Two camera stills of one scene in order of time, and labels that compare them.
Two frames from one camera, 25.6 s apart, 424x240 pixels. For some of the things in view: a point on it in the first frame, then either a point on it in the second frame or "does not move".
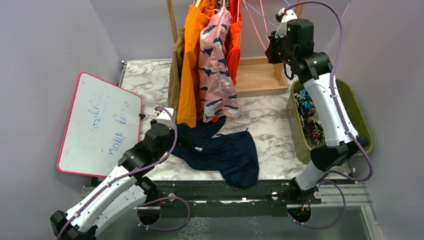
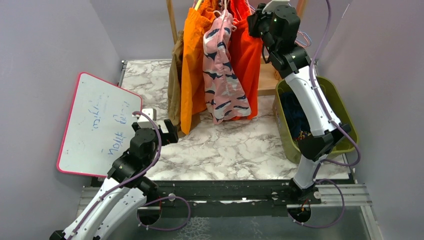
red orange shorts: (233, 40) → (249, 50)
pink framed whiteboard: (104, 125) does not move
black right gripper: (272, 58) → (253, 19)
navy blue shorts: (234, 155) → (295, 113)
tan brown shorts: (174, 71) does not move
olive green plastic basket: (351, 107) → (336, 103)
